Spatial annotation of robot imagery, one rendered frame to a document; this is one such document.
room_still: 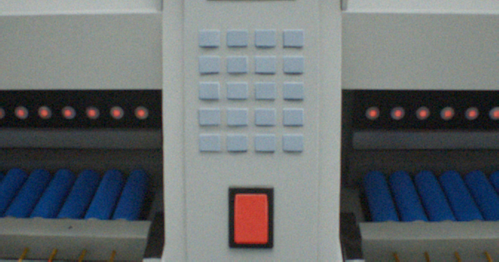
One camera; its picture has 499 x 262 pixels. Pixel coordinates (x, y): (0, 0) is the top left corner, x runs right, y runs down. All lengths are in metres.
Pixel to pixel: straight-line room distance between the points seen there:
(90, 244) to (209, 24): 0.18
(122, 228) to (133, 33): 0.14
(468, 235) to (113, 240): 0.23
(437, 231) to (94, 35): 0.25
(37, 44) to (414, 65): 0.21
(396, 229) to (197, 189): 0.15
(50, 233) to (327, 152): 0.20
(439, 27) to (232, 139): 0.12
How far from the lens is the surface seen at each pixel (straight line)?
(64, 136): 0.50
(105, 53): 0.32
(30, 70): 0.34
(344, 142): 0.51
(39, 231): 0.41
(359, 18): 0.31
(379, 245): 0.39
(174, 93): 0.30
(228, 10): 0.30
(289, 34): 0.30
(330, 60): 0.30
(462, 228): 0.41
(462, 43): 0.33
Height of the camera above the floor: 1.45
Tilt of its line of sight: 5 degrees down
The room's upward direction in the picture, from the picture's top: straight up
